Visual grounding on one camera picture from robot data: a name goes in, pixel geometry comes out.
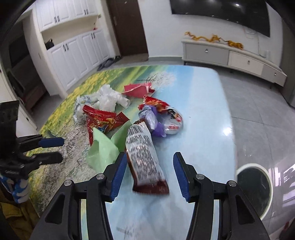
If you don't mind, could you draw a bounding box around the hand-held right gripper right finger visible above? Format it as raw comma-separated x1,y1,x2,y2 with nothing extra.
173,152,270,240

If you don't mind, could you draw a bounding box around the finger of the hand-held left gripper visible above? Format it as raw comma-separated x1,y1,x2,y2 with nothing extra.
14,152,63,172
16,135,64,154

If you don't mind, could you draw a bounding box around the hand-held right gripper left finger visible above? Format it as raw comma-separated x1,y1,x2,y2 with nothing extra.
29,152,128,240

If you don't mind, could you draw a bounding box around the brown silver snack wrapper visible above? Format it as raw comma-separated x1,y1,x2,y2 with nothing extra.
125,119,170,195

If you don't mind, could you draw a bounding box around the green paper sheet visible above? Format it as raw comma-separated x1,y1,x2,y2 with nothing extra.
86,127,133,173

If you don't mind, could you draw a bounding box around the silver foil wrapper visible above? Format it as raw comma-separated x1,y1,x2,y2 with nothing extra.
73,95,99,123

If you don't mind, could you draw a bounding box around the red chip packet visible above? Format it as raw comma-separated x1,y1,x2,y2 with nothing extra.
82,104,129,146

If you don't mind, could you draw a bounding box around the white red round wrapper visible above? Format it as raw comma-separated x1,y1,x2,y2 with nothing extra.
161,107,184,135

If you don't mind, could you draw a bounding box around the purple wrapper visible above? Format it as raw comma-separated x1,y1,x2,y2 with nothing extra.
138,104,166,138

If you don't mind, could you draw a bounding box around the white plastic bag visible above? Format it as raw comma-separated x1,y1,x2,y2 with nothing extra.
92,84,131,112

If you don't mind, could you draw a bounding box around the white trash bin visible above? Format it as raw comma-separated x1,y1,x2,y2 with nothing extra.
235,163,273,220

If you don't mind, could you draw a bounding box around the red orange snack wrapper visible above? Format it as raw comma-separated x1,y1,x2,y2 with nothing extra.
138,95,171,112

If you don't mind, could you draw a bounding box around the red paper envelope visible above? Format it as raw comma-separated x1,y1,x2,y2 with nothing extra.
121,82,156,97

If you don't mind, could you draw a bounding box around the person's left hand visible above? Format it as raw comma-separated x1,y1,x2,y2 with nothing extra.
0,174,30,203

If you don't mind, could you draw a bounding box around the yellow jacket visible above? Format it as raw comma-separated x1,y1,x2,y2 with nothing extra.
0,196,41,240

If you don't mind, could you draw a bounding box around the white built-in cabinet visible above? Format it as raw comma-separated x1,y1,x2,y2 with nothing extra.
23,0,110,95

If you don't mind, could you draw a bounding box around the brown door mat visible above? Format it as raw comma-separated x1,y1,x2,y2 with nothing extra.
119,54,149,62

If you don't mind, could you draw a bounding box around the white grey television cabinet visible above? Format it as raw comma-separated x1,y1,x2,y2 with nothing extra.
181,38,288,89

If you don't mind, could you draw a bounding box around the dark brown door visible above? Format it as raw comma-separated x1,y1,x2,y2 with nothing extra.
108,0,149,57

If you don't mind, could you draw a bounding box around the black wall television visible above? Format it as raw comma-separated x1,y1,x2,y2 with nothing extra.
169,0,270,37

